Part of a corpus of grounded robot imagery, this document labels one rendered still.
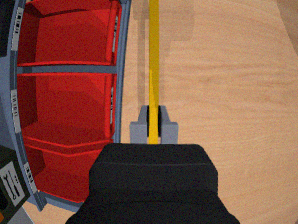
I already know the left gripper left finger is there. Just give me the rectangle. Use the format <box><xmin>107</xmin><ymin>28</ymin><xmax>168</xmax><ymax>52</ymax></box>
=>
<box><xmin>129</xmin><ymin>105</ymin><xmax>149</xmax><ymax>144</ymax></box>

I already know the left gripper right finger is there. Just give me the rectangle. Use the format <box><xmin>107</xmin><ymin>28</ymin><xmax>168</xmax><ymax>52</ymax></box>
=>
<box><xmin>158</xmin><ymin>105</ymin><xmax>178</xmax><ymax>144</ymax></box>

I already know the red open bin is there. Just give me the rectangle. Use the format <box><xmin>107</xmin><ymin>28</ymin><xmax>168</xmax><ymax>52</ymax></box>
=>
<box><xmin>17</xmin><ymin>72</ymin><xmax>117</xmax><ymax>148</ymax></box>
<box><xmin>17</xmin><ymin>0</ymin><xmax>122</xmax><ymax>67</ymax></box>
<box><xmin>23</xmin><ymin>137</ymin><xmax>113</xmax><ymax>202</ymax></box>

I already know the yellow bar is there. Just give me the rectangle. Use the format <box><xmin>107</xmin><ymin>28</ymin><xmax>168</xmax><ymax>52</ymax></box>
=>
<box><xmin>149</xmin><ymin>0</ymin><xmax>160</xmax><ymax>144</ymax></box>

